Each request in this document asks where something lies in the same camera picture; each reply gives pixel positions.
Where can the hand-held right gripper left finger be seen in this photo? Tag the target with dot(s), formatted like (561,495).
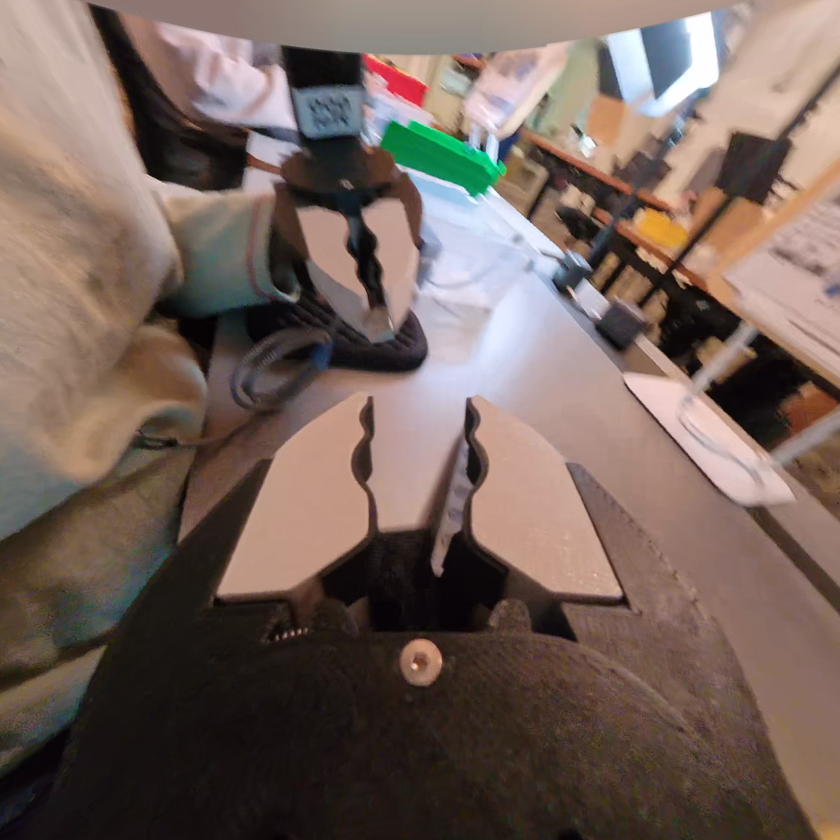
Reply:
(308,512)

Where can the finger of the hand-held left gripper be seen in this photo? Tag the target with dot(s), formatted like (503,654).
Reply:
(325,256)
(397,256)

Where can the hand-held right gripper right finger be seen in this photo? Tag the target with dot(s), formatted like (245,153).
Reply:
(538,518)

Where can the clear plastic bin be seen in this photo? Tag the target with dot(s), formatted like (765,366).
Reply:
(472,229)

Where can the red plastic bin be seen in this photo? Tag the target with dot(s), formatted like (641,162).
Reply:
(394,79)

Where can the green plastic bin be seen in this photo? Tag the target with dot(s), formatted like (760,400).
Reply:
(439,154)

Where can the dark grey cylinder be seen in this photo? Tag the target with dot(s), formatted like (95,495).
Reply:
(572,269)

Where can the dark grey box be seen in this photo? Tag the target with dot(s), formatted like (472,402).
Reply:
(620,325)

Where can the wooden sign board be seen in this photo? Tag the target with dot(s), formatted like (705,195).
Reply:
(800,275)

